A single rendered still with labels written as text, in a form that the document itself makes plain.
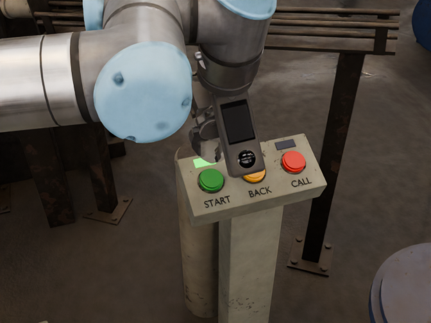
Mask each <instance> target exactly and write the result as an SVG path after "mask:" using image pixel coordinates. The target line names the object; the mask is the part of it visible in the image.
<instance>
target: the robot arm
mask: <svg viewBox="0 0 431 323"><path fill-rule="evenodd" d="M275 10H276V0H83V14H84V21H85V29H86V31H80V32H72V33H59V34H51V35H37V36H30V37H16V38H2V39H0V132H7V131H19V130H25V129H37V128H49V127H56V126H68V125H74V124H86V123H89V122H102V123H103V125H104V127H105V128H106V129H107V130H109V132H111V133H112V134H114V135H115V136H117V137H119V138H121V139H124V138H125V139H128V140H132V141H134V142H136V143H150V142H156V141H159V140H162V139H165V138H167V137H169V136H171V135H172V134H173V133H175V132H176V131H177V130H179V129H180V128H181V126H182V125H183V124H184V122H185V121H186V120H187V117H188V116H189V113H190V114H191V116H192V118H196V119H195V121H196V123H195V126H194V127H191V130H190V131H189V140H190V144H191V146H192V149H193V150H194V151H195V153H196V154H197V155H198V156H199V157H200V158H201V159H202V160H204V161H206V162H208V163H217V162H221V161H223V160H224V159H225V163H226V168H227V171H228V175H229V176H230V177H231V178H239V177H242V176H247V175H250V174H254V173H258V172H262V171H263V170H264V169H265V167H266V166H265V163H264V158H263V154H262V149H261V146H260V140H259V137H258V132H257V127H256V124H255V118H254V115H253V110H252V107H251V101H250V98H249V93H248V89H249V88H250V86H251V85H252V83H253V79H254V78H255V76H256V75H257V72H258V68H259V65H260V61H261V58H262V53H263V50H264V44H265V41H266V37H267V32H268V29H269V25H270V22H271V17H272V15H273V14H274V12H275ZM195 43H197V44H199V49H198V52H196V53H194V59H195V60H196V61H197V63H198V69H197V71H196V72H192V69H191V66H190V63H189V60H188V58H187V53H186V48H185V44H195ZM217 138H220V141H221V143H220V144H219V145H218V141H217ZM217 146H218V150H217V151H216V152H215V149H216V147H217Z"/></svg>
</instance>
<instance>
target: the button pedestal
mask: <svg viewBox="0 0 431 323"><path fill-rule="evenodd" d="M290 139H293V140H294V142H295V144H296V147H290V148H287V149H281V150H277V148H276V146H275V142H281V141H284V140H290ZM260 146H261V149H262V154H263V158H264V163H265V166H266V167H265V174H264V177H263V178H262V179H261V180H260V181H256V182H252V181H248V180H247V179H245V178H244V176H242V177H239V178H231V177H230V176H229V175H228V171H227V168H226V163H225V159H224V160H223V161H221V162H217V163H216V164H213V165H207V166H204V167H198V168H196V167H195V164H194V160H195V159H199V158H200V157H199V156H192V157H188V158H183V159H179V160H177V167H176V175H177V178H178V182H179V184H180V188H181V191H182V195H183V199H184V201H185V205H186V208H187V212H188V215H189V218H190V223H191V225H192V227H196V226H202V225H205V224H209V223H213V222H217V221H219V302H218V322H216V323H270V321H269V311H270V305H271V296H272V291H273V281H274V276H275V267H276V258H277V252H278V243H279V237H280V228H281V223H282V214H283V206H284V205H286V204H291V203H296V202H299V201H304V200H307V199H312V198H315V197H319V196H320V195H321V193H322V192H323V190H324V189H325V187H326V186H327V183H326V181H325V178H324V176H323V173H322V172H321V169H320V168H319V165H318V163H317V160H316V158H315V156H314V153H313V152H312V150H311V147H310V145H309V143H308V140H307V138H306V136H305V134H304V133H302V134H299V135H293V136H289V137H283V138H278V139H274V140H268V141H265V142H260ZM288 151H297V152H299V153H301V154H302V155H303V157H304V158H305V166H304V168H303V169H302V170H301V171H299V172H290V171H288V170H286V169H285V168H284V166H283V164H282V158H283V156H284V154H285V153H286V152H288ZM206 169H216V170H218V171H219V172H220V173H221V174H222V175H223V185H222V187H221V188H220V189H219V190H216V191H213V192H210V191H207V190H205V189H203V188H202V187H201V185H200V183H199V177H200V174H201V173H202V172H203V171H204V170H206Z"/></svg>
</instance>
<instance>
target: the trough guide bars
mask: <svg viewBox="0 0 431 323"><path fill-rule="evenodd" d="M48 5H49V6H57V7H58V9H59V10H58V9H51V12H34V16H35V17H41V18H42V20H37V25H41V26H44V27H45V29H46V33H47V35H51V34H56V31H55V28H54V26H72V27H85V22H79V21H71V19H84V14H83V10H68V9H67V7H83V2H68V1H49V2H48ZM275 13H318V14H342V15H377V16H378V18H377V19H362V18H340V17H297V16H274V15H272V17H271V22H270V26H303V27H322V28H357V29H376V31H375V33H371V32H354V31H319V30H302V29H268V32H267V35H292V36H308V37H339V38H370V39H375V43H374V49H373V55H382V56H385V48H386V42H387V40H397V39H398V33H388V29H393V30H399V27H400V23H399V19H389V16H400V10H387V9H360V8H307V7H280V6H277V7H276V10H275ZM51 18H62V21H52V20H51Z"/></svg>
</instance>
